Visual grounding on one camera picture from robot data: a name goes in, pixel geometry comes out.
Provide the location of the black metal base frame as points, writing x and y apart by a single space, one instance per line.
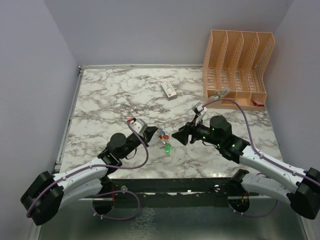
168 192

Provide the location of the clear bag of items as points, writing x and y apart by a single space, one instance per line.
221 93

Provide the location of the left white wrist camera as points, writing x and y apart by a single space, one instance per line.
138 125

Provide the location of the orange plastic file organizer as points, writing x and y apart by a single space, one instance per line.
238 60

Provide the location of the aluminium rail frame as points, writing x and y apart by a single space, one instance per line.
56 159

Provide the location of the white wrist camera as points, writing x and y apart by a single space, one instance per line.
200 110
138 125

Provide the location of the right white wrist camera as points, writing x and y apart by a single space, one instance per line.
200 110

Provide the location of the small white cardboard box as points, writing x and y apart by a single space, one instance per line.
168 90

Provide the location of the small red box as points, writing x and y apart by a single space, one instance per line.
258 103

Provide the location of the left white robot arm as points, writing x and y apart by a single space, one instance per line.
48 193

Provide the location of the red key tag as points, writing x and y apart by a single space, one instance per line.
165 137

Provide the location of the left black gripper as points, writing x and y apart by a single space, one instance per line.
148 134

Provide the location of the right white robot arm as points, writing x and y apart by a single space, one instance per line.
295 186

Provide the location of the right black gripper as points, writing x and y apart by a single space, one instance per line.
182 135

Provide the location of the green key tag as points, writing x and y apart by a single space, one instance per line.
167 149

